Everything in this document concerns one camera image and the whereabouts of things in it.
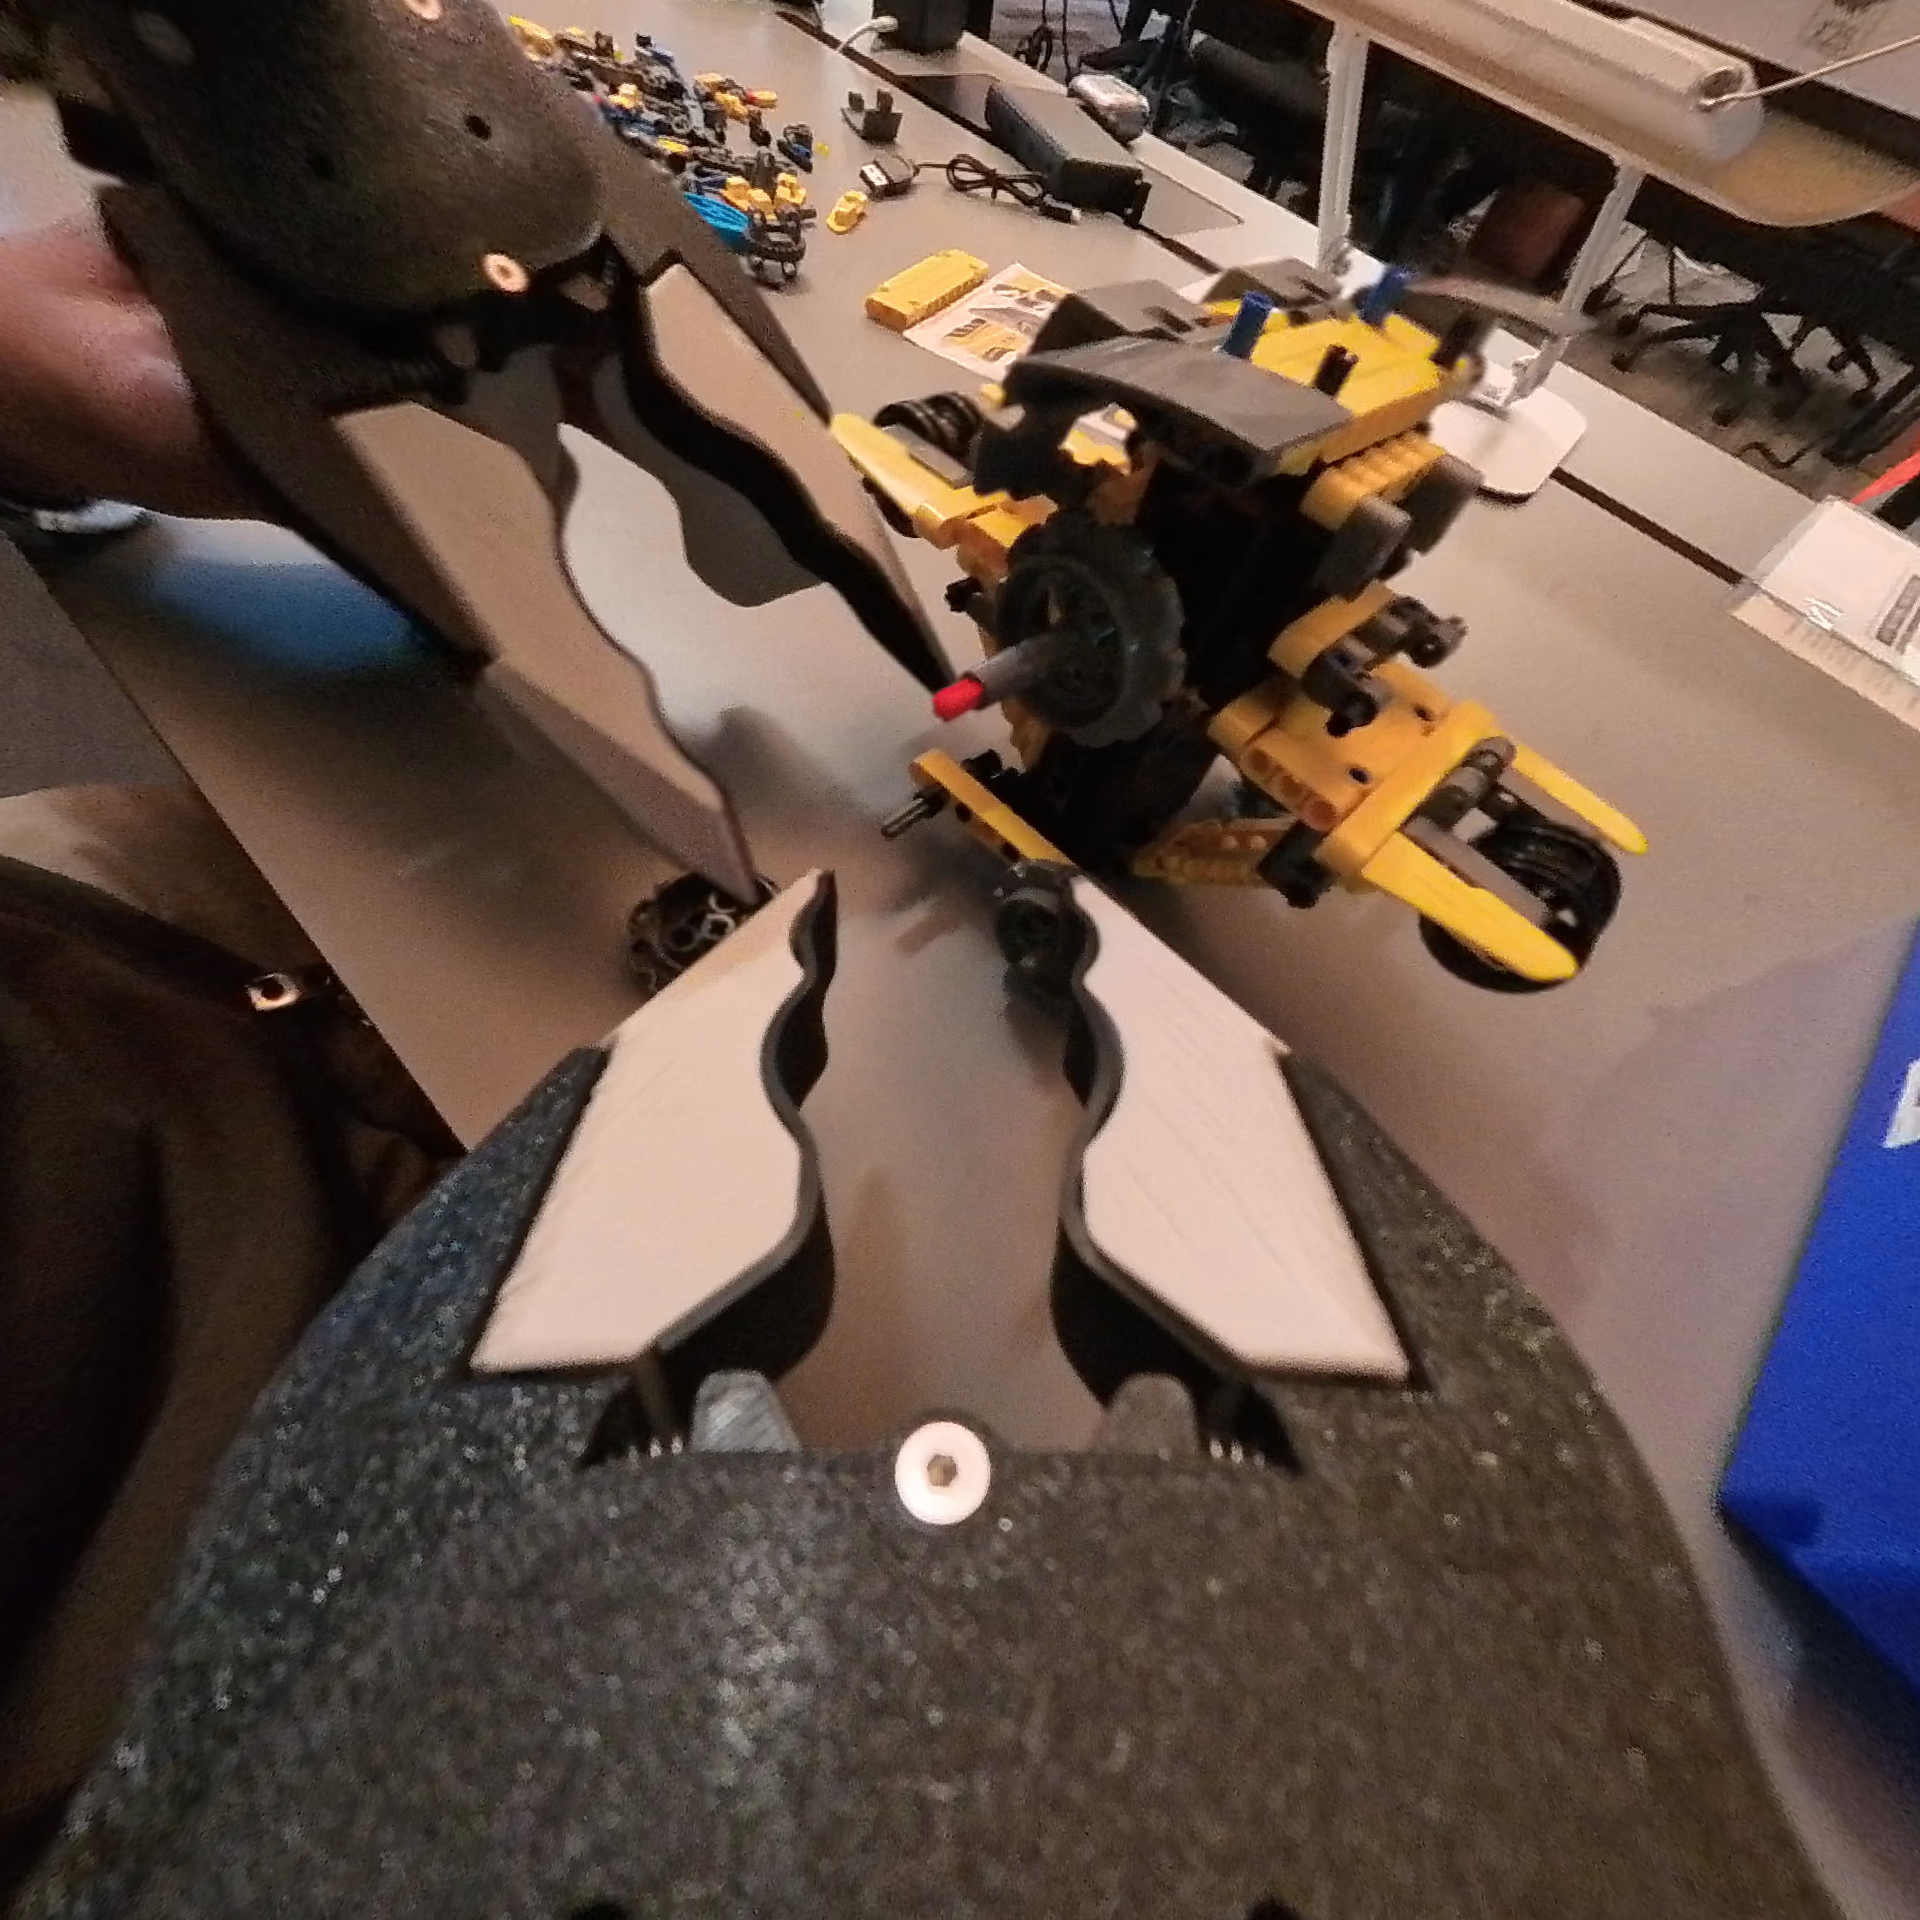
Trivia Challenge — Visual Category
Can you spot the grey toy gear wheel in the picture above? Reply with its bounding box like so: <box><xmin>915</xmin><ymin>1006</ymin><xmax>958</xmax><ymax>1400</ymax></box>
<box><xmin>622</xmin><ymin>877</ymin><xmax>781</xmax><ymax>995</ymax></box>
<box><xmin>992</xmin><ymin>877</ymin><xmax>1088</xmax><ymax>1011</ymax></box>

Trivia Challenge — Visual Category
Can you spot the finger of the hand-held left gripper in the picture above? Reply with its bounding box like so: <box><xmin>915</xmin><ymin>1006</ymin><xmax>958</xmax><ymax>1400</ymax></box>
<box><xmin>622</xmin><ymin>259</ymin><xmax>961</xmax><ymax>695</ymax></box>
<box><xmin>329</xmin><ymin>397</ymin><xmax>774</xmax><ymax>910</ymax></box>

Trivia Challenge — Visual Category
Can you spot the pile of toy brick parts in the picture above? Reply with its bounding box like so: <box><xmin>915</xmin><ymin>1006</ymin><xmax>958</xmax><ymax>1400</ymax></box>
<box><xmin>502</xmin><ymin>15</ymin><xmax>827</xmax><ymax>288</ymax></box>

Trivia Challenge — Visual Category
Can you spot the black oblong device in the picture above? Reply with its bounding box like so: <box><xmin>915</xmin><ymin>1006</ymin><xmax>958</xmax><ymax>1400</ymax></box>
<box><xmin>982</xmin><ymin>81</ymin><xmax>1156</xmax><ymax>225</ymax></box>

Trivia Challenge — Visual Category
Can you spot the instruction booklet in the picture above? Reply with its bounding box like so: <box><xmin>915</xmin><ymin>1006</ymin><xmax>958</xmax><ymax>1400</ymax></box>
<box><xmin>901</xmin><ymin>263</ymin><xmax>1075</xmax><ymax>380</ymax></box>

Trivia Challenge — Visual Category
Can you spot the person's left hand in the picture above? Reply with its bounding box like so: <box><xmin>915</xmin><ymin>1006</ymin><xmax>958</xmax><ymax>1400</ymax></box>
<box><xmin>0</xmin><ymin>237</ymin><xmax>347</xmax><ymax>523</ymax></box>

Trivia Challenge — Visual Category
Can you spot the white stand base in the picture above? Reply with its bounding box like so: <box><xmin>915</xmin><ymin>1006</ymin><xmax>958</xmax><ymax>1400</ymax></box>
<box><xmin>1416</xmin><ymin>151</ymin><xmax>1652</xmax><ymax>501</ymax></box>

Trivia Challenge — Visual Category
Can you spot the black office chair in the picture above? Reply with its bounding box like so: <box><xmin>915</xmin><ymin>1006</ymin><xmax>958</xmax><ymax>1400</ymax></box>
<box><xmin>1612</xmin><ymin>223</ymin><xmax>1893</xmax><ymax>392</ymax></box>

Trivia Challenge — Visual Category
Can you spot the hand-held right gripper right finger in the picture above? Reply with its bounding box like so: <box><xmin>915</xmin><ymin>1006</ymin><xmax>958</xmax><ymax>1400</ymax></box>
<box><xmin>1054</xmin><ymin>877</ymin><xmax>1416</xmax><ymax>1448</ymax></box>

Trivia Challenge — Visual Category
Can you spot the clear sign holder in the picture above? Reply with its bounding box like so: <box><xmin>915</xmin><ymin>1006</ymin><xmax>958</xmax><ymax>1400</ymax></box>
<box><xmin>1725</xmin><ymin>495</ymin><xmax>1920</xmax><ymax>699</ymax></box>

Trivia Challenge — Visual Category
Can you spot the yellow flat toy brick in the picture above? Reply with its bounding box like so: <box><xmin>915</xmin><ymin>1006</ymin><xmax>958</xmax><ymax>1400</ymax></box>
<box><xmin>861</xmin><ymin>249</ymin><xmax>992</xmax><ymax>336</ymax></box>

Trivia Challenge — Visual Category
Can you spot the yellow toy brick vehicle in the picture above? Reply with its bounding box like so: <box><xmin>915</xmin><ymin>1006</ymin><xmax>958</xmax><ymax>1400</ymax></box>
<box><xmin>829</xmin><ymin>263</ymin><xmax>1652</xmax><ymax>992</ymax></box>

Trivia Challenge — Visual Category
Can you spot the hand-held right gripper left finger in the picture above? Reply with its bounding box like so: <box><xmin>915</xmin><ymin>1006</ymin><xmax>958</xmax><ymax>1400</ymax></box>
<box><xmin>469</xmin><ymin>871</ymin><xmax>841</xmax><ymax>1441</ymax></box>

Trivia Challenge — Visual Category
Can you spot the black cable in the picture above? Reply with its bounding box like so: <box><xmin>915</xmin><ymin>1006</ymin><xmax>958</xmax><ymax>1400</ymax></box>
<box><xmin>861</xmin><ymin>151</ymin><xmax>1085</xmax><ymax>230</ymax></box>

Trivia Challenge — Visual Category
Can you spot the blue plastic bin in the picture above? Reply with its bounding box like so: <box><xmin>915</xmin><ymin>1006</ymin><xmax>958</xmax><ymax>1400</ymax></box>
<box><xmin>1716</xmin><ymin>931</ymin><xmax>1920</xmax><ymax>1695</ymax></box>

